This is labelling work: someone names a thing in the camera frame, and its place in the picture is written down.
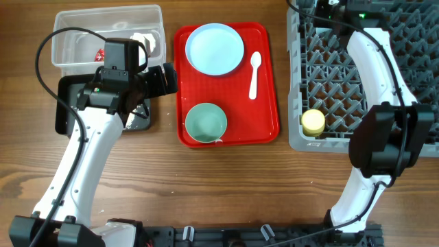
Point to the white crumpled tissue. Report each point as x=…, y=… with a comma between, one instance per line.
x=148, y=41

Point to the light blue plate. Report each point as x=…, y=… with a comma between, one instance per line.
x=214, y=49

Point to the black tray bin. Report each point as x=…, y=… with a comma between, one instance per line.
x=68, y=88

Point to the white plastic spoon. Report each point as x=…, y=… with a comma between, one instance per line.
x=255, y=62

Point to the grey dishwasher rack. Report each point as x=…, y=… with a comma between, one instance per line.
x=323, y=76

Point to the red snack wrapper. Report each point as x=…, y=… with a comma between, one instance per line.
x=99, y=57

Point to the green bowl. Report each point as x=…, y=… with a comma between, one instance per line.
x=206, y=123

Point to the red plastic tray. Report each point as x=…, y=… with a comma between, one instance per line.
x=249, y=121

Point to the clear plastic bin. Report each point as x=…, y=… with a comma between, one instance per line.
x=74, y=52

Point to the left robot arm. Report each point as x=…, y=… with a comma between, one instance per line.
x=62, y=217

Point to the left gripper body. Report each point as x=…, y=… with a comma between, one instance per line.
x=151, y=83

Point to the yellow plastic cup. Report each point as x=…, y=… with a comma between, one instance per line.
x=313, y=122

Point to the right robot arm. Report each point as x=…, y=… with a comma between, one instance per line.
x=392, y=133

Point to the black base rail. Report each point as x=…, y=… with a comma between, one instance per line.
x=266, y=235

